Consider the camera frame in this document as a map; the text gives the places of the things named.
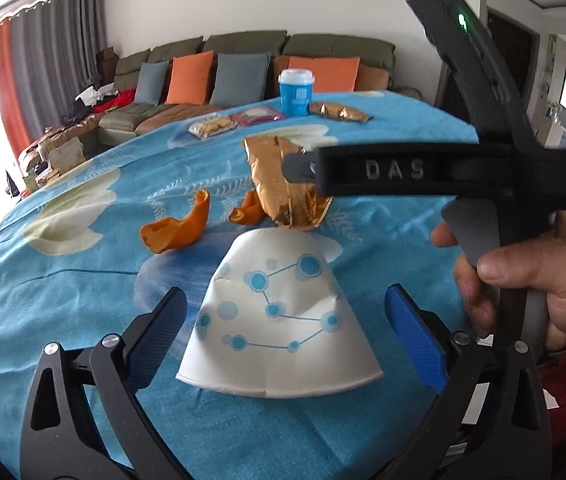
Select pile of clothes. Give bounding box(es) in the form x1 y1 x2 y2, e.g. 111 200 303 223
63 85 136 122

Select brown paper bag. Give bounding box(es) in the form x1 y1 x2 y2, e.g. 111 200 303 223
38 130 86 176

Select gold snack packet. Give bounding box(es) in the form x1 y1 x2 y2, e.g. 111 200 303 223
309 101 374 123

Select large orange peel piece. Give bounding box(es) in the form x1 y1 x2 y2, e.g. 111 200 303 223
139 189 211 255

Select clear cracker packet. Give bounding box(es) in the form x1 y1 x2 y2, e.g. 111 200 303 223
188 115 236 139

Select olive and brown sofa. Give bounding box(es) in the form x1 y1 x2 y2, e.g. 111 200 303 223
18 30 421 161

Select orange and grey curtain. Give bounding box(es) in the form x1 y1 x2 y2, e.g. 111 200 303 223
0 0 108 147

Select stacked brown boxes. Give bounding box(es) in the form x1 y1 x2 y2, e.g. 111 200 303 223
97 47 118 81

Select gold foil wrapper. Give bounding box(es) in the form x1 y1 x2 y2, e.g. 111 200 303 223
243 135 334 232

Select blue cup with white lid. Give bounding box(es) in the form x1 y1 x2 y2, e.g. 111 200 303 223
278 69 315 116

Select small blue-grey cushion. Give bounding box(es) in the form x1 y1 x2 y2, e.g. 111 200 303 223
134 60 171 107

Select crushed blue-dotted paper cup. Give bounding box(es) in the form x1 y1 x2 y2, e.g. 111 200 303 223
175 227 384 400

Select blue floral tablecloth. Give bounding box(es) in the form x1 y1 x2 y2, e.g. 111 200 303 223
0 90 514 480

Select large blue-grey cushion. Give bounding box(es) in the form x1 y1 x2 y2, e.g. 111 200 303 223
209 52 271 109

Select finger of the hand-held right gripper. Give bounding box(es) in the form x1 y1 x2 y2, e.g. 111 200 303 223
283 149 322 184

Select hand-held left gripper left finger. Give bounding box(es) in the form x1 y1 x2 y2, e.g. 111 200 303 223
19 287 190 480

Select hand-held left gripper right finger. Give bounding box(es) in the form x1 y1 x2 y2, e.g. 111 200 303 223
384 284 554 480

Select pink snack packet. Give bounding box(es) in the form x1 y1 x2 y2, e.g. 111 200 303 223
230 107 286 127

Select dark wooden door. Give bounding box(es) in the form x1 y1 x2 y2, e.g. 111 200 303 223
485 10 538 126

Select small orange peel piece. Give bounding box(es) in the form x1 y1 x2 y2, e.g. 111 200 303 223
228 189 264 225

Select orange cushion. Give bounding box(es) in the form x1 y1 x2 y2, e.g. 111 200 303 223
165 51 214 106
288 56 361 93

